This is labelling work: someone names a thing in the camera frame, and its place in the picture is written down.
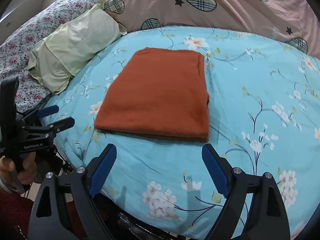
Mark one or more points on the orange knit sweater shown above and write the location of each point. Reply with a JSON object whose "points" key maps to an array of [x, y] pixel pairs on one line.
{"points": [[159, 94]]}

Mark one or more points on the light blue floral bedsheet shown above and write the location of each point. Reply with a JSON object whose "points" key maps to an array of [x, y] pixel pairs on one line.
{"points": [[264, 117]]}

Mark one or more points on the pale yellow pillow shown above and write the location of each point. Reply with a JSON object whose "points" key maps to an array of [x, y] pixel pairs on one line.
{"points": [[59, 57]]}

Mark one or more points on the person's left hand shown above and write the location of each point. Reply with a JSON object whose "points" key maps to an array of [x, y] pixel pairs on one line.
{"points": [[26, 176]]}

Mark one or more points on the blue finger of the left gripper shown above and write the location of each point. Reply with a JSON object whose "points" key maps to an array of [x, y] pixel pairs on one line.
{"points": [[47, 111], [62, 125]]}

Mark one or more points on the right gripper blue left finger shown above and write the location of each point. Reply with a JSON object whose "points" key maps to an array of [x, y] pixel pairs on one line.
{"points": [[50, 218]]}

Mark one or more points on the white floral quilt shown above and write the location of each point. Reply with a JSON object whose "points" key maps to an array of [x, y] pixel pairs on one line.
{"points": [[15, 50]]}

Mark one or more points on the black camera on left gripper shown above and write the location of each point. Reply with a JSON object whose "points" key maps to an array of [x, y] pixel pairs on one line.
{"points": [[9, 89]]}

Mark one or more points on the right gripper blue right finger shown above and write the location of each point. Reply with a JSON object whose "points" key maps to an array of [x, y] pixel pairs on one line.
{"points": [[267, 217]]}

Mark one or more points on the pink plaid-heart duvet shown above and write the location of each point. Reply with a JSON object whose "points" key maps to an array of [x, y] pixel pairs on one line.
{"points": [[290, 21]]}

